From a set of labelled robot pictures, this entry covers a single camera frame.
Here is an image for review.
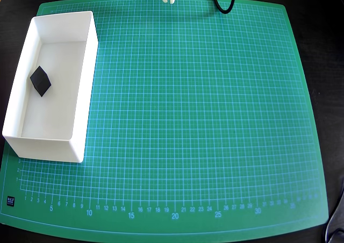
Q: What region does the black cube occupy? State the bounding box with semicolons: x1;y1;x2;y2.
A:
29;65;52;98

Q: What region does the white rectangular bin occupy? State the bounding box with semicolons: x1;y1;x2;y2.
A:
2;10;99;164

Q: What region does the green cutting mat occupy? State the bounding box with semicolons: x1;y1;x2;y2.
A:
0;0;330;243

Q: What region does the dark grey cable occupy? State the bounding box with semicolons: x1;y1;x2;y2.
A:
323;177;344;243

